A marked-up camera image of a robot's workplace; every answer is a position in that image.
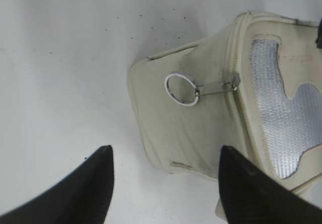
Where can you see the silver ring zipper pull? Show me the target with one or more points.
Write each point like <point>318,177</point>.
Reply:
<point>186,92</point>

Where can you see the cream fabric zipper bag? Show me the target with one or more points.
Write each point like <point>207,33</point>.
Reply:
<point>273,118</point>

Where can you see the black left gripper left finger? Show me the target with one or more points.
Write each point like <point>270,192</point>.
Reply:
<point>84,196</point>

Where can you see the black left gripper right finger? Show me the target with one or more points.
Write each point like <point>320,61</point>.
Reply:
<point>248,195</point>

